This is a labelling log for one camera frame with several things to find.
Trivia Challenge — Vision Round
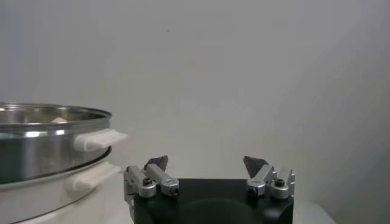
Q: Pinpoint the stainless steel steamer basket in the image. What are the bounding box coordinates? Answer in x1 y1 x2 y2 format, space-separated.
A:
0 102 129 185

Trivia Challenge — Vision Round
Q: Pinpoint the white electric cooker pot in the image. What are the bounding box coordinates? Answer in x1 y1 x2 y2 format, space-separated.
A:
0 149 122 224

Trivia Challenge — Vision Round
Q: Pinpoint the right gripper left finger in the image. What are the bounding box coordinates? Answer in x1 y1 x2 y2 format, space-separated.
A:
123 155 180 214

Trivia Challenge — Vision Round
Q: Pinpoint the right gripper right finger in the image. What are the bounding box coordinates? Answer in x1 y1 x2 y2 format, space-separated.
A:
243 155 296 200

